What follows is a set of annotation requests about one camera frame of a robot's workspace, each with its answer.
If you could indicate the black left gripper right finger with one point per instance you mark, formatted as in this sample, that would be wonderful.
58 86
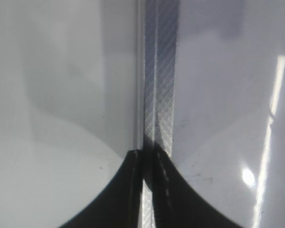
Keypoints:
176 204

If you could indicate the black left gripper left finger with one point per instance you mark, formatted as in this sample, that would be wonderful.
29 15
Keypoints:
118 205

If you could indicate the white whiteboard with aluminium frame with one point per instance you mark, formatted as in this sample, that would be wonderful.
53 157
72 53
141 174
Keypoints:
212 95

